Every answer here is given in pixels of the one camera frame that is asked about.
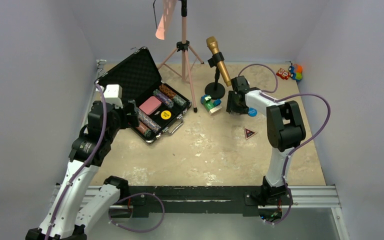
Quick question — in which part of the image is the black aluminium poker case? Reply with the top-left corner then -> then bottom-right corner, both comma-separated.
98,46 -> 192,144

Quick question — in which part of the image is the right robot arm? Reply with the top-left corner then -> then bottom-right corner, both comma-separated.
226,76 -> 306,206

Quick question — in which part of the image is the pink tripod music stand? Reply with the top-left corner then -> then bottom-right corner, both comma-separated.
154,0 -> 204,113

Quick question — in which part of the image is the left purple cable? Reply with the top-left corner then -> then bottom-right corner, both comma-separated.
43,83 -> 108,240

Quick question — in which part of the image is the yellow big blind button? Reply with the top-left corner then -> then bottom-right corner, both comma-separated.
160,110 -> 172,120

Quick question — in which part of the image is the gold microphone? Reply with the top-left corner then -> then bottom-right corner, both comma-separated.
206,36 -> 232,87

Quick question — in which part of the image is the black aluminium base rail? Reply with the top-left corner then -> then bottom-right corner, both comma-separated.
41,183 -> 350,240

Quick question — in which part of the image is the grey green chip stack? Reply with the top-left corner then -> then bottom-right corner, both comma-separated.
172,94 -> 188,108

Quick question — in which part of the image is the blue orange chip row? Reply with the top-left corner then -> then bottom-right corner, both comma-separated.
136,108 -> 161,133

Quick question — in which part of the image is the blue small blind button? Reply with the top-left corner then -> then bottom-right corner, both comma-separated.
247,107 -> 258,117

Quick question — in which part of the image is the black microphone desk stand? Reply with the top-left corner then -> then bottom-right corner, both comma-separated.
204,57 -> 226,100

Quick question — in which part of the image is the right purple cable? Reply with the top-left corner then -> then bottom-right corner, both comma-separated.
237,63 -> 332,226

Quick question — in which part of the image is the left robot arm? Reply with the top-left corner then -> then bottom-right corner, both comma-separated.
25,100 -> 139,240

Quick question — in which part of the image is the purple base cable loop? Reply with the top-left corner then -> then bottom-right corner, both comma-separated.
108,192 -> 167,234

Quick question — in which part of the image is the red toy number car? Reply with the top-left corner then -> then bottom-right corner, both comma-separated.
276,68 -> 291,80

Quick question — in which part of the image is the green blue toy brick block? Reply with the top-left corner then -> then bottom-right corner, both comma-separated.
200,94 -> 222,115

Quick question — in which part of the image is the red triangular all-in button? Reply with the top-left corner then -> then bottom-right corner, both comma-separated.
243,127 -> 257,141

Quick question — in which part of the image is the pink playing card deck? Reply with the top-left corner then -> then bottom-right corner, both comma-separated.
139,96 -> 162,115

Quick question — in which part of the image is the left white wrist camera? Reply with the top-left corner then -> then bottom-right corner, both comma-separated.
99,84 -> 123,109

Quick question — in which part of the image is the orange black chip row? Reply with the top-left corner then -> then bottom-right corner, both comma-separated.
159,84 -> 177,100

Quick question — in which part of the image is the blue orange toy car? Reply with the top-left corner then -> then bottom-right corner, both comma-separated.
288,63 -> 303,82

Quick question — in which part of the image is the green red chip row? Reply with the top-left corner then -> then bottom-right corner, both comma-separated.
136,121 -> 153,138

